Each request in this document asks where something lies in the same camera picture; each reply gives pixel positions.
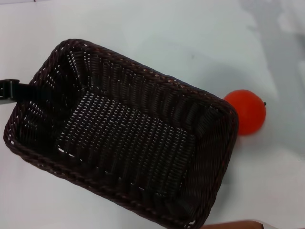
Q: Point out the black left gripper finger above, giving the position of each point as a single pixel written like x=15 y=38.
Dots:
x=9 y=89

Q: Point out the dark brown woven basket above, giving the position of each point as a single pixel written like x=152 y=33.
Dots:
x=133 y=133

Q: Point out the red orange tomato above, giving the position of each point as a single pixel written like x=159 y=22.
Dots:
x=250 y=112

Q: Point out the brown wooden edge piece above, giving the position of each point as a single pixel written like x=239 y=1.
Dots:
x=236 y=225

